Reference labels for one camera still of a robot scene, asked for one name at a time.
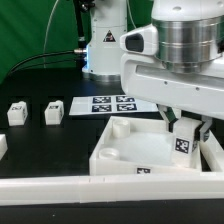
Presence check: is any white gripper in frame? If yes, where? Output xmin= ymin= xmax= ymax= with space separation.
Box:
xmin=121 ymin=53 xmax=224 ymax=142

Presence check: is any white square tabletop part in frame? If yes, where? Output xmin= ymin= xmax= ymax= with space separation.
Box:
xmin=89 ymin=116 xmax=202 ymax=175

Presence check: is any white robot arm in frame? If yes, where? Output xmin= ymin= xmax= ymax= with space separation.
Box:
xmin=84 ymin=0 xmax=224 ymax=140

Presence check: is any white sheet with AprilTags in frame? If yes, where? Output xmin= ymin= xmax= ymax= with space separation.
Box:
xmin=69 ymin=95 xmax=158 ymax=116

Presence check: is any white L-shaped obstacle fence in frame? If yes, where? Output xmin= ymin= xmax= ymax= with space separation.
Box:
xmin=0 ymin=131 xmax=224 ymax=206

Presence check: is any white block left edge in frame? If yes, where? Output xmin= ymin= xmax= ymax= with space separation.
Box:
xmin=0 ymin=134 xmax=8 ymax=160

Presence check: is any grey cable left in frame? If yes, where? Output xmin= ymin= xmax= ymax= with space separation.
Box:
xmin=42 ymin=0 xmax=61 ymax=69

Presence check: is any black cable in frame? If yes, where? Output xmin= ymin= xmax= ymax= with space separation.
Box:
xmin=6 ymin=48 xmax=88 ymax=77

